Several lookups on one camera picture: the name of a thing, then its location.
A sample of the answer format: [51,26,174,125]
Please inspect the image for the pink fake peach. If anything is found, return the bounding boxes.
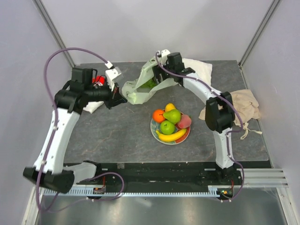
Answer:
[177,114,192,129]

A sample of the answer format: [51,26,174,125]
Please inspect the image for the orange fake fruit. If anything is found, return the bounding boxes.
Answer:
[152,109,165,123]

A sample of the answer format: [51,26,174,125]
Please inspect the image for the red teal floral plate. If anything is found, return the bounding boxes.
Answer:
[150,119,190,145]

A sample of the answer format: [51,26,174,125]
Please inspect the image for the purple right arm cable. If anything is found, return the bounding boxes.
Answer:
[155,52,246,203]

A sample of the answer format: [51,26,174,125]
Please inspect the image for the yellow fake mango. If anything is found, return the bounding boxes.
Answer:
[165,103,176,112]

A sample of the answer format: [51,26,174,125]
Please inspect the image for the beige crumpled cloth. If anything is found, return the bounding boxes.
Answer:
[198,89,263,141]

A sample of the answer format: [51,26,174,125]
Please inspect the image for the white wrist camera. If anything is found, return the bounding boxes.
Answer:
[156,49,170,65]
[105,67,122,91]

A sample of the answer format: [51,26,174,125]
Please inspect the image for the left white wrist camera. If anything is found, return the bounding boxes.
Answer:
[105,67,122,91]

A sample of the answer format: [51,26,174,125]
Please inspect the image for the red white cartoon pouch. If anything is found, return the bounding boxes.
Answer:
[83,75,107,115]

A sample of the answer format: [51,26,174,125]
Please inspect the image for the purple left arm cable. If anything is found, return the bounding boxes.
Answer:
[35,47,125,213]

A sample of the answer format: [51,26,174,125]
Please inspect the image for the yellow fake banana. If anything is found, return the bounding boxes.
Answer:
[156,128,187,143]

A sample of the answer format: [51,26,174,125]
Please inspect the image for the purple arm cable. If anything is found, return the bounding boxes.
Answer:
[155,52,246,203]
[35,47,125,213]

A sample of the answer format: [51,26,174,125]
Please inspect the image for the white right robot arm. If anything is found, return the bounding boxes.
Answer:
[153,51,238,185]

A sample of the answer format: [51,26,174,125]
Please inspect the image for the green fake pear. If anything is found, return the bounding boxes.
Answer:
[163,109,181,124]

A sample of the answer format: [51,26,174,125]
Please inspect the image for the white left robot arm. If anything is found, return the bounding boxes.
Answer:
[23,67,127,194]

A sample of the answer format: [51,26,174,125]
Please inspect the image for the light blue cable duct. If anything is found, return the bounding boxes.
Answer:
[43,186,223,197]

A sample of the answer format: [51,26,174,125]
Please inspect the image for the white folded towel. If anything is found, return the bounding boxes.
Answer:
[182,58,212,85]

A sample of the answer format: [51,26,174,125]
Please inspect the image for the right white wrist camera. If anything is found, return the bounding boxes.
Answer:
[156,49,170,65]

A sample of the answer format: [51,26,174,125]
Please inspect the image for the pale green plastic bag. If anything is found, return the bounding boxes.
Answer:
[121,57,177,105]

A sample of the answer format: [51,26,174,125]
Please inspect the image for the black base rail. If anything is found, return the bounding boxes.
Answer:
[81,162,242,193]

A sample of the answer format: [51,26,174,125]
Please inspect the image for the green fake apple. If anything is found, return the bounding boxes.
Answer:
[160,120,175,135]

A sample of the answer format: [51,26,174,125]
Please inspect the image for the green fake grapes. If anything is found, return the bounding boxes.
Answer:
[141,79,157,89]

